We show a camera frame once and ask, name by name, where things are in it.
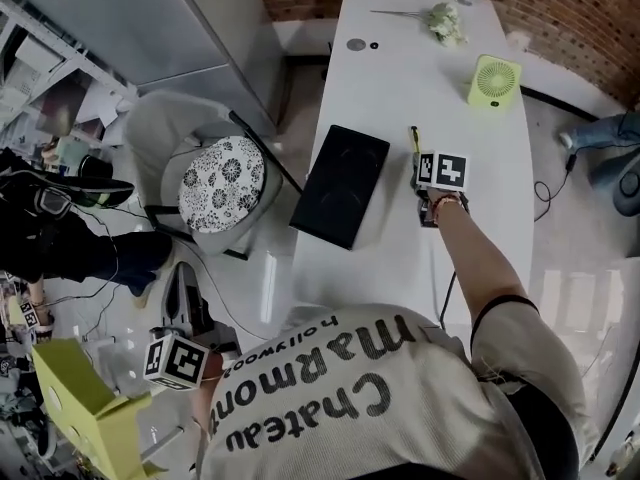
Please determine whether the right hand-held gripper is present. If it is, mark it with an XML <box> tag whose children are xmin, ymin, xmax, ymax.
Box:
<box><xmin>413</xmin><ymin>150</ymin><xmax>472</xmax><ymax>229</ymax></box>

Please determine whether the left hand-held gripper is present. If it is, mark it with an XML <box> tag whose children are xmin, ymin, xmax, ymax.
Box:
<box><xmin>143</xmin><ymin>261</ymin><xmax>241</xmax><ymax>393</ymax></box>

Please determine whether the person's left forearm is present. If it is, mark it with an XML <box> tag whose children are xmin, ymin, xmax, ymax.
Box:
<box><xmin>192</xmin><ymin>352</ymin><xmax>226</xmax><ymax>449</ymax></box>

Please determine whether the person's right forearm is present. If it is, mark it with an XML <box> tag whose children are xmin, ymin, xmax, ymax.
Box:
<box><xmin>427</xmin><ymin>195</ymin><xmax>539</xmax><ymax>329</ymax></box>

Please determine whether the white desk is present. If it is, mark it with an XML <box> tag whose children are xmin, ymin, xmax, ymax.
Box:
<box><xmin>289</xmin><ymin>0</ymin><xmax>536</xmax><ymax>327</ymax></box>

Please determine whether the green desk fan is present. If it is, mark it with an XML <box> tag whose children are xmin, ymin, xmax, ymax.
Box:
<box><xmin>467</xmin><ymin>53</ymin><xmax>524</xmax><ymax>109</ymax></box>

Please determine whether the green cardboard box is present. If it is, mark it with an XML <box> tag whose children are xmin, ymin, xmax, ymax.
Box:
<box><xmin>30</xmin><ymin>337</ymin><xmax>154</xmax><ymax>480</ymax></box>

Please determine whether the black box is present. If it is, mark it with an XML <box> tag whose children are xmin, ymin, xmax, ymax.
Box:
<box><xmin>288</xmin><ymin>124</ymin><xmax>391</xmax><ymax>252</ymax></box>

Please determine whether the white flower bouquet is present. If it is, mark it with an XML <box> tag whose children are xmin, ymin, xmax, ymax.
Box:
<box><xmin>369</xmin><ymin>1</ymin><xmax>469</xmax><ymax>48</ymax></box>

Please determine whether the floral seat cushion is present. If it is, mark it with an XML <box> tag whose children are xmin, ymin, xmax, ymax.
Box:
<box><xmin>178</xmin><ymin>135</ymin><xmax>266</xmax><ymax>233</ymax></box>

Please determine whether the grey backpack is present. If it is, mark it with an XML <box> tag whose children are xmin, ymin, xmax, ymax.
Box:
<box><xmin>612</xmin><ymin>162</ymin><xmax>640</xmax><ymax>218</ymax></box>

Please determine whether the cream printed shirt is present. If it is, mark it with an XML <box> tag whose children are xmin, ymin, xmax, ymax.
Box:
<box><xmin>192</xmin><ymin>302</ymin><xmax>601</xmax><ymax>480</ymax></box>

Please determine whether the grey chair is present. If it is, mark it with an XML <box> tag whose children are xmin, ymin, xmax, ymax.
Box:
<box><xmin>124</xmin><ymin>91</ymin><xmax>304</xmax><ymax>262</ymax></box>

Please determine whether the metal shelf rack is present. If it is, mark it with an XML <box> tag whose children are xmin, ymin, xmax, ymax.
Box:
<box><xmin>0</xmin><ymin>0</ymin><xmax>141</xmax><ymax>154</ymax></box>

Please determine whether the grey refrigerator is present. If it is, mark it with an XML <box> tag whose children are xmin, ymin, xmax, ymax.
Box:
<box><xmin>14</xmin><ymin>0</ymin><xmax>281</xmax><ymax>139</ymax></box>

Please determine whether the black floor cable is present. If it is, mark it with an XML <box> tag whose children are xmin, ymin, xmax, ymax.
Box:
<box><xmin>438</xmin><ymin>270</ymin><xmax>459</xmax><ymax>329</ymax></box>

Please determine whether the black cable with adapter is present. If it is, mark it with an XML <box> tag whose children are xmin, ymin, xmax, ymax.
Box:
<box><xmin>532</xmin><ymin>152</ymin><xmax>581</xmax><ymax>222</ymax></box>

